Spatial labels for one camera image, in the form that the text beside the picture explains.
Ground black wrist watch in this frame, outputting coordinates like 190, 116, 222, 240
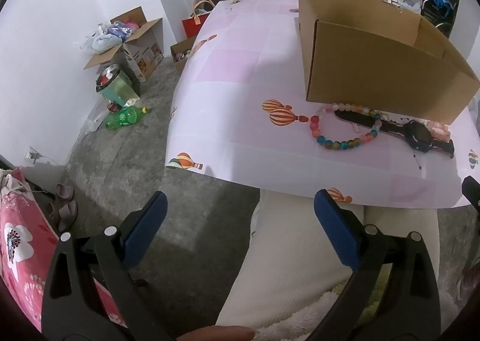
334, 109, 455, 159

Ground colourful beaded bracelet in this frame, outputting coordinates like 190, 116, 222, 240
309, 103, 383, 152

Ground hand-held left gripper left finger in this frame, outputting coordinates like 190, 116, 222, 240
41, 191, 177, 341

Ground metal bowl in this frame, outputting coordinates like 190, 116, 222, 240
95, 64, 120, 93

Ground small open cardboard box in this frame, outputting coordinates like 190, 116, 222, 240
170, 37, 197, 72

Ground white plastic bag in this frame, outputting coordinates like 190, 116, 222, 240
73, 22, 124, 55

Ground thin star chain necklace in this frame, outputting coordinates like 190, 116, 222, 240
399, 116, 423, 170

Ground mauve slipper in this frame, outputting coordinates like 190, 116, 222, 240
47, 200, 79, 233
56, 184, 76, 201

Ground person's left hand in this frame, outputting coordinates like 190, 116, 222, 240
176, 326, 256, 341

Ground large brown cardboard box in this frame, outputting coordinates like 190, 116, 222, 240
298, 0, 480, 126

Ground blue bag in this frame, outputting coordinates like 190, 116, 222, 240
422, 0, 456, 12

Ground purple plastic bag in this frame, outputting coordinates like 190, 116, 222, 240
101, 20, 139, 42

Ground red tote bag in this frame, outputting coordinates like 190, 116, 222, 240
182, 0, 216, 40

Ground open printed cardboard box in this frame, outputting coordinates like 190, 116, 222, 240
83, 7, 164, 83

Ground white fleece garment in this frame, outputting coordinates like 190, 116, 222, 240
259, 281, 376, 341

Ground person's white trousers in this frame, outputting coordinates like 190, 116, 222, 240
215, 191, 439, 341

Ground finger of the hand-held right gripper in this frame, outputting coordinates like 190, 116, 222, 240
462, 175, 480, 214

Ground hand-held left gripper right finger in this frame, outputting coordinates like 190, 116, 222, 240
314, 189, 441, 341

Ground green metal-rimmed bucket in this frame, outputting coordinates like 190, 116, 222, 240
98, 64, 141, 107

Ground pale pink beaded bracelet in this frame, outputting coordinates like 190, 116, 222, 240
425, 120, 452, 141

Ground green plastic bottle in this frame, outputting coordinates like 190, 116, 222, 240
104, 106, 150, 130

